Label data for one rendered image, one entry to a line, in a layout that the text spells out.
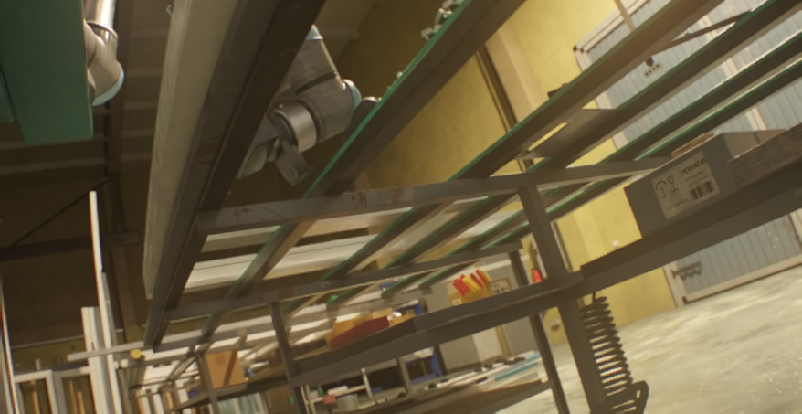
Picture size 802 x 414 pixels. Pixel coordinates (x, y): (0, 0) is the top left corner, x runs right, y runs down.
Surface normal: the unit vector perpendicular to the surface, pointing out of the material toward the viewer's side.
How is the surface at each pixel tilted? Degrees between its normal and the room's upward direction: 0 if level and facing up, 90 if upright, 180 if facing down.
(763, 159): 90
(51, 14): 180
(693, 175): 90
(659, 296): 90
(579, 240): 90
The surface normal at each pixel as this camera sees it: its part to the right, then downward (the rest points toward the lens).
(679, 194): -0.86, 0.11
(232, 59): 0.28, 0.92
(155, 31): 0.42, -0.38
